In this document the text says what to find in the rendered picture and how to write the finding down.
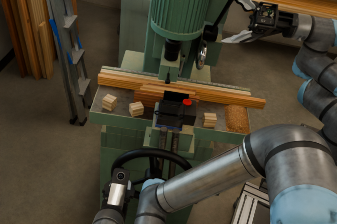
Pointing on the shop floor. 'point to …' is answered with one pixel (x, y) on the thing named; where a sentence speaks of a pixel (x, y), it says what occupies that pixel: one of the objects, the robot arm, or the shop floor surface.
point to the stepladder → (66, 41)
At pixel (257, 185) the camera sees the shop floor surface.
